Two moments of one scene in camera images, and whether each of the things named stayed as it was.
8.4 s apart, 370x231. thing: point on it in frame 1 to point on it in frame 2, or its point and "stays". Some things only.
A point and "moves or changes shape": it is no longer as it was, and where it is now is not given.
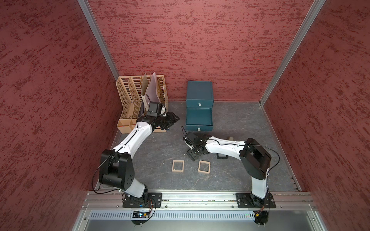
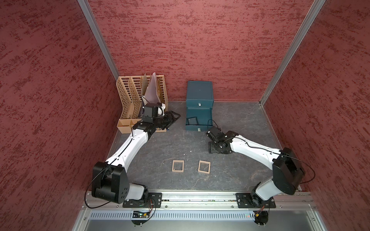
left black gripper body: (163, 121) stays
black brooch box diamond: (193, 155) to (191, 121)
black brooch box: (221, 156) moves or changes shape
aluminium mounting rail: (198, 201) stays
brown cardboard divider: (144, 84) stays
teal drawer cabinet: (199, 102) stays
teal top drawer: (200, 103) stays
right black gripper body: (195, 149) to (224, 150)
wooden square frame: (204, 166) stays
